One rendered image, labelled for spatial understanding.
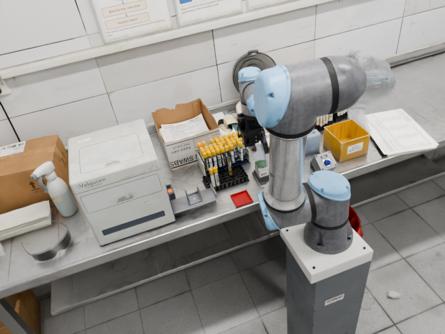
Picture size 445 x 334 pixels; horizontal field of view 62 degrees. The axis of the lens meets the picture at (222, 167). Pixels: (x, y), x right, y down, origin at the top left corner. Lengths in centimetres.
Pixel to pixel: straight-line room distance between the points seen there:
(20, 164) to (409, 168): 214
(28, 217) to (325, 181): 111
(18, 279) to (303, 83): 113
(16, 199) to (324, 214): 118
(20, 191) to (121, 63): 66
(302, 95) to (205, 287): 168
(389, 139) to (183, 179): 88
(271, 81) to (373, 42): 155
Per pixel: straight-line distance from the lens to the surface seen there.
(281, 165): 89
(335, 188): 107
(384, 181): 246
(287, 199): 100
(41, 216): 158
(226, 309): 217
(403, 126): 182
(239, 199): 142
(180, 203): 139
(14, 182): 164
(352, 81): 77
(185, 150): 157
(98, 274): 215
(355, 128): 166
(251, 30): 184
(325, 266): 117
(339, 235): 117
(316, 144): 159
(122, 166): 120
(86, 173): 123
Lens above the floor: 187
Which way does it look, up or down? 39 degrees down
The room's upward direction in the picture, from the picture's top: 8 degrees counter-clockwise
